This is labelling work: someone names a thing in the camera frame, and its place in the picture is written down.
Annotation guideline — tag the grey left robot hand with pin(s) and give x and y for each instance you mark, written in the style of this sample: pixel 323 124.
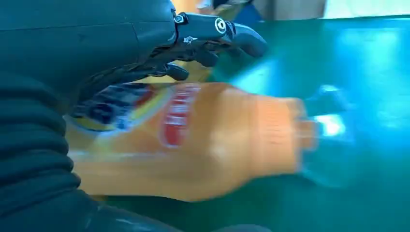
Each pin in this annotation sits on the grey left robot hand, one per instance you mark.
pixel 80 41

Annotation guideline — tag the orange drink bottle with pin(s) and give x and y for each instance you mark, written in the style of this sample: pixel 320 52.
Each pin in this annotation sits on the orange drink bottle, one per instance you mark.
pixel 224 144

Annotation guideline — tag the ribbed grey left robot arm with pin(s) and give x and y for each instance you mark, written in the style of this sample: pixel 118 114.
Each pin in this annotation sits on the ribbed grey left robot arm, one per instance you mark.
pixel 32 144

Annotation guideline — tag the green table mat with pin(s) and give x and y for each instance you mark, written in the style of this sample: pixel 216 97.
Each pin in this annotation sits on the green table mat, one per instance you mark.
pixel 368 208

